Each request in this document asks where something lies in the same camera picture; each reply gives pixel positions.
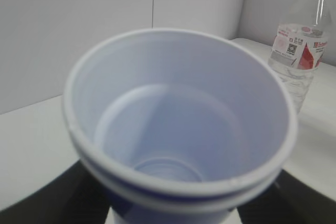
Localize blue paper cup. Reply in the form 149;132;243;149
62;28;298;223

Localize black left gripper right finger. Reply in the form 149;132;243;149
237;170;335;223

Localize clear Wahaha water bottle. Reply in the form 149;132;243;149
268;0;333;111

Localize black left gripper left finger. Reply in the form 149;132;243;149
1;162;110;223

